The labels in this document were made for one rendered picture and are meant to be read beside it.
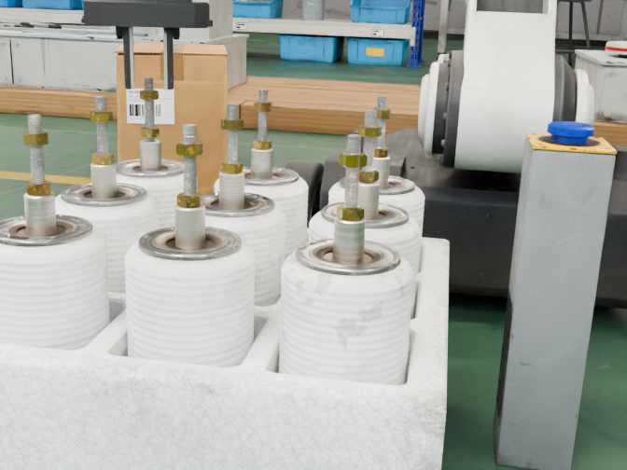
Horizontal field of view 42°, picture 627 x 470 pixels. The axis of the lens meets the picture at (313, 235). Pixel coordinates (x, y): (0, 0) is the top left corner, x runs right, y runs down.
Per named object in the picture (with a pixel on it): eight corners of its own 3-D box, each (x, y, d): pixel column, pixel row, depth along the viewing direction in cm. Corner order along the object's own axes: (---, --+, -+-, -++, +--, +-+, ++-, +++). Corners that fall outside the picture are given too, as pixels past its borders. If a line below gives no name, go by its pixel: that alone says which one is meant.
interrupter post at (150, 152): (167, 172, 85) (166, 141, 84) (148, 175, 83) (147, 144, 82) (152, 169, 86) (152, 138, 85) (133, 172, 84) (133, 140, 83)
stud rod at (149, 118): (144, 150, 84) (142, 76, 82) (154, 150, 84) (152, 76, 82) (146, 152, 83) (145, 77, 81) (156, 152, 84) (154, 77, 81)
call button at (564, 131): (543, 141, 75) (545, 118, 74) (588, 144, 74) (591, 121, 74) (548, 148, 71) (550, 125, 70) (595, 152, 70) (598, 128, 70)
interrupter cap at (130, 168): (202, 173, 85) (202, 166, 85) (144, 184, 79) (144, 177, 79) (157, 161, 89) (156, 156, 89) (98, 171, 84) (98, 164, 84)
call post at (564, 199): (492, 428, 85) (524, 135, 76) (561, 436, 84) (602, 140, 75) (495, 465, 79) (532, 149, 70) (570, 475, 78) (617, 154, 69)
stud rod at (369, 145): (370, 197, 70) (376, 109, 68) (372, 200, 69) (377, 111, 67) (359, 197, 70) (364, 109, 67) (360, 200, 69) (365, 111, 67)
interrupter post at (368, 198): (383, 218, 70) (384, 181, 69) (373, 225, 68) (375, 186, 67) (356, 214, 71) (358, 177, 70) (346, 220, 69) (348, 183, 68)
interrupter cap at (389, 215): (419, 215, 72) (420, 208, 71) (392, 237, 65) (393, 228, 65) (340, 204, 75) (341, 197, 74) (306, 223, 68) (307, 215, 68)
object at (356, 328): (399, 449, 68) (415, 243, 63) (396, 520, 59) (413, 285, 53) (286, 438, 69) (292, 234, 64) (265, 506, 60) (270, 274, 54)
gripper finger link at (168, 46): (164, 90, 81) (163, 26, 79) (164, 87, 84) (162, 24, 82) (180, 90, 81) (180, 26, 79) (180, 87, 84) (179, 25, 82)
